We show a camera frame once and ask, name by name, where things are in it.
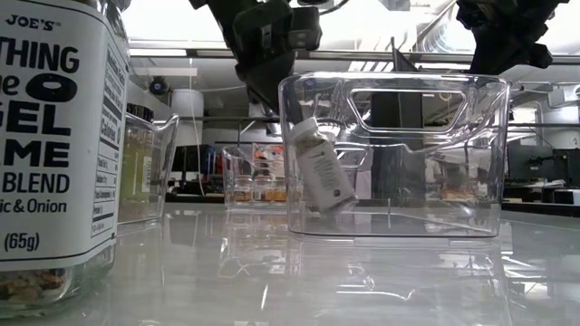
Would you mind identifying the large bagel seasoning jar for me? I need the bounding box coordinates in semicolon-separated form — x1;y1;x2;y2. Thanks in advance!
0;0;132;318

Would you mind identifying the dark office desk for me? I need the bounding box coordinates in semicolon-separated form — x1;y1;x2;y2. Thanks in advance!
500;178;580;217

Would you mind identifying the black room divider panel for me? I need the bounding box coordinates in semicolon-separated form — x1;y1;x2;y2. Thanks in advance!
370;35;426;200

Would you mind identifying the black computer monitor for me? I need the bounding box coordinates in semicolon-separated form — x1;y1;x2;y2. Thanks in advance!
507;144;580;183

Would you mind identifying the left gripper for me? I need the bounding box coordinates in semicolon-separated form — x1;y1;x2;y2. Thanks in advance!
231;0;324;117

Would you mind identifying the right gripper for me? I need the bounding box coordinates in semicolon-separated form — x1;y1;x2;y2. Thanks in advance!
455;0;572;76

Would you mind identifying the colourful wall poster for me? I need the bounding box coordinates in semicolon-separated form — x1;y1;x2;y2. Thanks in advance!
251;143;287;182

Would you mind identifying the clear plastic storage bin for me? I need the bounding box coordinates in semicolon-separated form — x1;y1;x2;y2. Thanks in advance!
277;71;512;240
220;143;350;213
116;112;180;226

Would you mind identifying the grey overhead beam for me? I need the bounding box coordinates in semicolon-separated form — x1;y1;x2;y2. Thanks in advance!
129;47;580;64

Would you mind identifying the white-capped spice jar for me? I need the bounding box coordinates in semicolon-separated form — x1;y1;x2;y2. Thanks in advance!
289;116;360;215

